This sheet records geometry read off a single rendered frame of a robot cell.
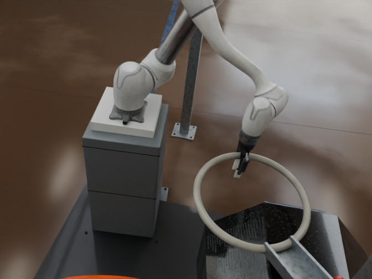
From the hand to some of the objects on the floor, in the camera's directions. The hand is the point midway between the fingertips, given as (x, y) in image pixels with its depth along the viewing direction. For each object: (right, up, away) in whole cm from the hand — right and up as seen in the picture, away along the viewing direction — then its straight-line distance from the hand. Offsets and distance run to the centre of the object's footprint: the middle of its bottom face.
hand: (237, 169), depth 165 cm
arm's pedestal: (-64, -36, +75) cm, 105 cm away
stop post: (-26, +21, +149) cm, 152 cm away
